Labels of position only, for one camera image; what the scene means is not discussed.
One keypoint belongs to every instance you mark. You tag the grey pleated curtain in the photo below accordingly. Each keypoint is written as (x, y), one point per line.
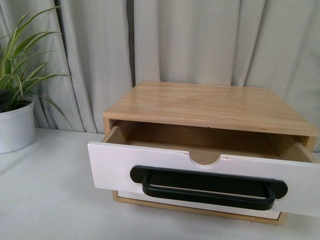
(106, 47)

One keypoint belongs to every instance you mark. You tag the green spider plant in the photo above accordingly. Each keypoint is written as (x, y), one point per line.
(19, 75)

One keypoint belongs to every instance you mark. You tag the white drawer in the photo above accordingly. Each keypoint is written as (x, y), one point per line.
(203, 149)
(269, 214)

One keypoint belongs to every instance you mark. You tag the black drawer pull handle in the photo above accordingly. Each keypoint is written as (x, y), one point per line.
(246, 192)

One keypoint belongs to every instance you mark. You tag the white round plant pot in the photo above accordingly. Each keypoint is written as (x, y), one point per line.
(17, 128)

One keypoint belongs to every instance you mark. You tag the light wooden drawer cabinet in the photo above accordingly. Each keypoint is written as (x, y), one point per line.
(236, 108)

